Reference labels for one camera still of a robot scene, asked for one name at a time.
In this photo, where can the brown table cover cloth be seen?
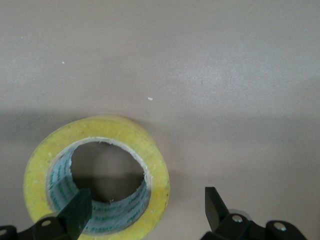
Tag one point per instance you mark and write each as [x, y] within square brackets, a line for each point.
[175, 50]

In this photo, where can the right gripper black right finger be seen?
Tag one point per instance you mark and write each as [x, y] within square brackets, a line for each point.
[220, 220]

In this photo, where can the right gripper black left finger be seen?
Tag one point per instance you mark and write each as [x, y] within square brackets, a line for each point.
[72, 217]

